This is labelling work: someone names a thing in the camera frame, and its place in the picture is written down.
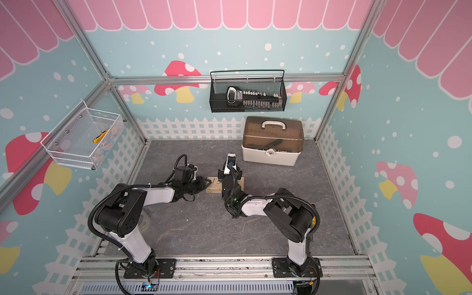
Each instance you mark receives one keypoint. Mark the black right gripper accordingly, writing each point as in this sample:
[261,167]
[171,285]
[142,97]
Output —
[220,176]

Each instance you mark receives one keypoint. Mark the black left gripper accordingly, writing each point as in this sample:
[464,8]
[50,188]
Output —
[201,185]

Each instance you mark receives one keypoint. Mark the wooden block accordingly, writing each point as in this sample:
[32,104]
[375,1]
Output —
[215,186]

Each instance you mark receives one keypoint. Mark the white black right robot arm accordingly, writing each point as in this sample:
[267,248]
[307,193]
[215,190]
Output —
[296,218]

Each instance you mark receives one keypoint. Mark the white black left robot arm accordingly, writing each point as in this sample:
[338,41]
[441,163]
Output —
[116,217]

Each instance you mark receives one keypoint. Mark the white storage box brown lid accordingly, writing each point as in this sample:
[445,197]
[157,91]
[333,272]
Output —
[272,141]

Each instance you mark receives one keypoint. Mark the socket set in black basket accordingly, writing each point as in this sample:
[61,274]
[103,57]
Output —
[246,99]

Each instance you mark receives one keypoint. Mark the yellow tool in white basket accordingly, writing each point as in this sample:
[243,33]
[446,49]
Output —
[100,137]

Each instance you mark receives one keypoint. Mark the small green circuit board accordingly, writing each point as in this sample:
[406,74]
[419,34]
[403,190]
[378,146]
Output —
[150,287]

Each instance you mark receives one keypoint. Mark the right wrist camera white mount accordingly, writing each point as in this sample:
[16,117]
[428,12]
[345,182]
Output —
[230,162]

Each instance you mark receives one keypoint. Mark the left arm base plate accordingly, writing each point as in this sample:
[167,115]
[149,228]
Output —
[154,269]

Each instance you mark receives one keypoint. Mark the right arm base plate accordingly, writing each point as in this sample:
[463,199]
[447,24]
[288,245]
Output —
[285,268]

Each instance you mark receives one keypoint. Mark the black wire mesh basket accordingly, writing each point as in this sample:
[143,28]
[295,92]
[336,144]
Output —
[268,81]

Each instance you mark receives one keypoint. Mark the white wire mesh basket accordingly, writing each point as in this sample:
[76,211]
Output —
[70,143]

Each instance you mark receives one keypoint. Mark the aluminium front rail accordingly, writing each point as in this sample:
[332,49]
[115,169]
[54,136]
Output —
[211,268]

